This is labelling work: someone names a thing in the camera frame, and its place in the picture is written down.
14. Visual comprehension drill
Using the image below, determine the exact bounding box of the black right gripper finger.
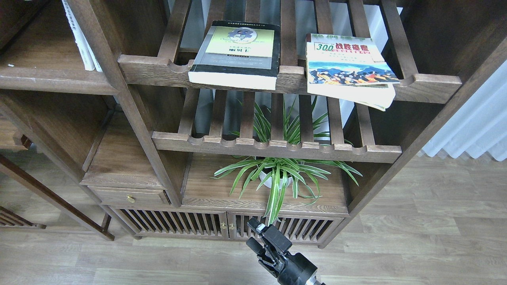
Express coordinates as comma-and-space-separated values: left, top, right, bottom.
247, 218, 293, 261
246, 237, 281, 276

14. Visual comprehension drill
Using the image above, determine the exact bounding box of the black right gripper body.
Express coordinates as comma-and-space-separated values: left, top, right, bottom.
277, 253, 318, 285

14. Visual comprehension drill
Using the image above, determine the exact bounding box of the colourful 300 paperback book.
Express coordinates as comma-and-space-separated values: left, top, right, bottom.
306, 34, 400, 111

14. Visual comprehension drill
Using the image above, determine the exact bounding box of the white plant pot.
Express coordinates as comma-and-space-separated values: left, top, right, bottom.
259, 168, 293, 190

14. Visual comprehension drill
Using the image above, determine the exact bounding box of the green spider plant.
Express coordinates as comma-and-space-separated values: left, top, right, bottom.
211, 99, 362, 225

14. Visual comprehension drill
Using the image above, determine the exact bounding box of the black and yellow book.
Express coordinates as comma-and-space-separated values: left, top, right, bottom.
188, 21, 280, 90

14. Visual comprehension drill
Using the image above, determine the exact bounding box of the dark wooden bookshelf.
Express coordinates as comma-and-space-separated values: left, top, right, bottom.
1, 0, 506, 248

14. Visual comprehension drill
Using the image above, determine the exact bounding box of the white curtain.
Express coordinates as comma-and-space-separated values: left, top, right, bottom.
422, 63, 507, 161

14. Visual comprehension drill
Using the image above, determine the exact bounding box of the white book right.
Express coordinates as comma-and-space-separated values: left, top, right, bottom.
84, 38, 103, 72

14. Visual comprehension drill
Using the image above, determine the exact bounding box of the white book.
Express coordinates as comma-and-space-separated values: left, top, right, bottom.
62, 0, 95, 71
84, 38, 103, 72

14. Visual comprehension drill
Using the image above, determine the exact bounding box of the white book left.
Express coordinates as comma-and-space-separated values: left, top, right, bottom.
62, 0, 95, 71

